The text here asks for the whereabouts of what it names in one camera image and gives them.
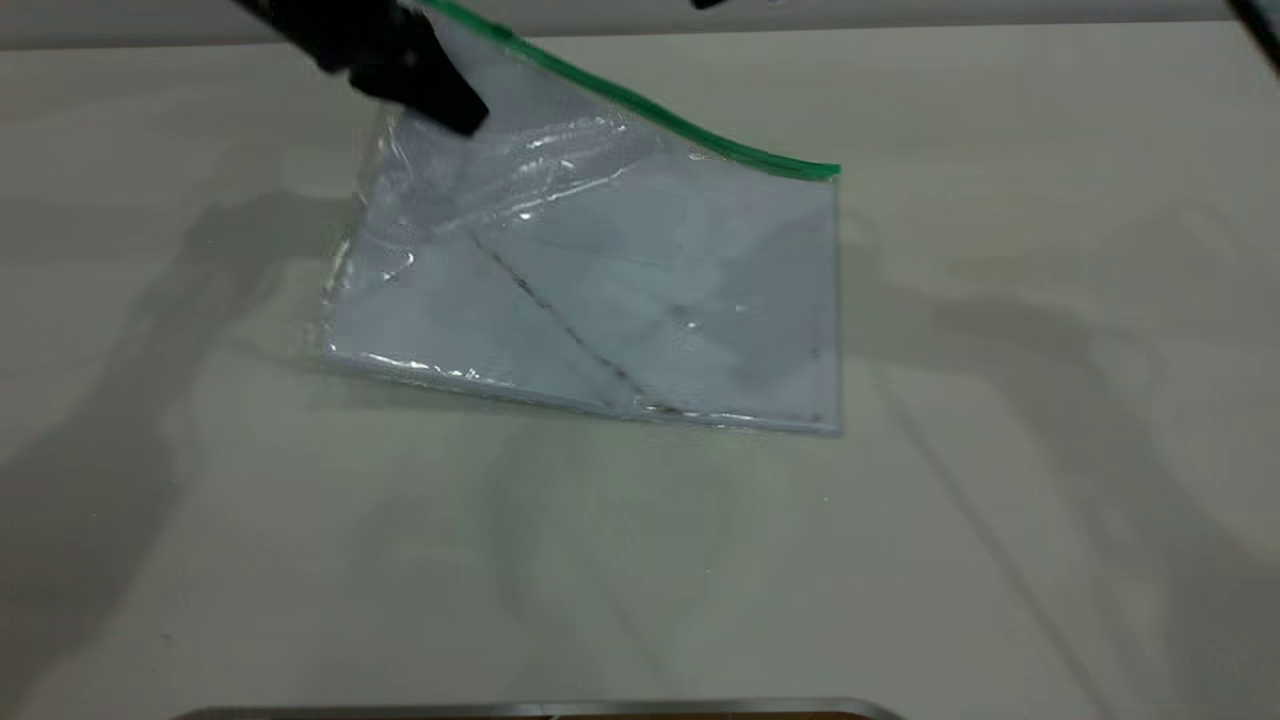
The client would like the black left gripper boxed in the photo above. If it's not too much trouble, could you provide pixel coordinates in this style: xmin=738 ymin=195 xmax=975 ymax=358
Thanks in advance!
xmin=235 ymin=0 xmax=492 ymax=138

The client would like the clear zip bag green zipper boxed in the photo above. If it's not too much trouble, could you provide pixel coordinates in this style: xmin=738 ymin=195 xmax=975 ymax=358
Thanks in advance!
xmin=318 ymin=0 xmax=843 ymax=437

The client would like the grey metal bar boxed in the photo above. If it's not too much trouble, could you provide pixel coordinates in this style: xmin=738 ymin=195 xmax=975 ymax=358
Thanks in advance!
xmin=170 ymin=697 xmax=906 ymax=720

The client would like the thick black cable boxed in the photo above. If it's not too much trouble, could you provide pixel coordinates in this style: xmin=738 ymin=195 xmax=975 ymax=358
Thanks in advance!
xmin=1225 ymin=0 xmax=1280 ymax=77

